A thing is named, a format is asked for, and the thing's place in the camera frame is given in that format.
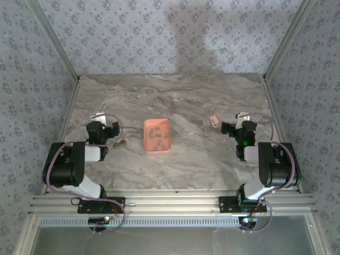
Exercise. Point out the pink plastic tray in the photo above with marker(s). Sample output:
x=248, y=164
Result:
x=159, y=151

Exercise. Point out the aluminium table side rail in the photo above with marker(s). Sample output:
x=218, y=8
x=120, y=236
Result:
x=272, y=103
x=65, y=125

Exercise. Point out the small circuit board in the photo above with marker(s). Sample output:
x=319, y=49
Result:
x=98, y=220
x=248, y=220

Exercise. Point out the aluminium lower frame bar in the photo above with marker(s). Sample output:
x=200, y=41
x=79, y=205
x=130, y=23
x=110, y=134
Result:
x=317, y=236
x=26, y=236

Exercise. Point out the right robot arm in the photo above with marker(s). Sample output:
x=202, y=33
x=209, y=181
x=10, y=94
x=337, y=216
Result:
x=279, y=170

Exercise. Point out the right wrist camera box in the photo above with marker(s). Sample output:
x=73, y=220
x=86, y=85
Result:
x=244, y=117

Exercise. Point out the aluminium corner post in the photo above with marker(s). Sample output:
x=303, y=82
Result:
x=54, y=40
x=287, y=40

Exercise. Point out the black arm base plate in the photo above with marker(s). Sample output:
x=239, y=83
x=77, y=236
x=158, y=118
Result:
x=224, y=204
x=120, y=201

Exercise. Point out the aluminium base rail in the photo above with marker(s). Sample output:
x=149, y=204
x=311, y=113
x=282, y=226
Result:
x=172, y=202

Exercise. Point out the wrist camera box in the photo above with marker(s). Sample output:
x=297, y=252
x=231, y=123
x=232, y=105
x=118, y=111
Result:
x=244, y=117
x=99, y=117

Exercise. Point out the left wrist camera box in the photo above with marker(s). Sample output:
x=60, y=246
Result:
x=99, y=117

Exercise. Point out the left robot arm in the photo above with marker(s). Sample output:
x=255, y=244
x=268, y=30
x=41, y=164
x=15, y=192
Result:
x=63, y=170

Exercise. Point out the grey metal panel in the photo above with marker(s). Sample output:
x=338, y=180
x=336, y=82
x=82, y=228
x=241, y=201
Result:
x=170, y=241

